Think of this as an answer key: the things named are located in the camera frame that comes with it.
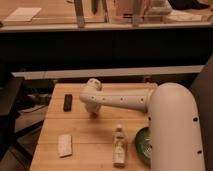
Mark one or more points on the black chair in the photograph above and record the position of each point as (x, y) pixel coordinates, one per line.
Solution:
(13, 98)

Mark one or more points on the grey metal rail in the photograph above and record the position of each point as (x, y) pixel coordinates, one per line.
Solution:
(57, 74)

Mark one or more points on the green patterned plate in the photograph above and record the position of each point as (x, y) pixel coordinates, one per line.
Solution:
(142, 145)

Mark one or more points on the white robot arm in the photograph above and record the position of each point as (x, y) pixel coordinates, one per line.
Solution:
(175, 133)

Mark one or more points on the clear plastic bottle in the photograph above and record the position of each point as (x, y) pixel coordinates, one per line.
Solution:
(119, 150)

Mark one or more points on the white paper sheet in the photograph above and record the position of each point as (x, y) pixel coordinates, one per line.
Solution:
(22, 14)

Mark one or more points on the dark brown chocolate bar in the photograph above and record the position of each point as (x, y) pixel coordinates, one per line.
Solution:
(67, 102)

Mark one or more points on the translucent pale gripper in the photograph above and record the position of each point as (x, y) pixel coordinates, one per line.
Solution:
(93, 109)

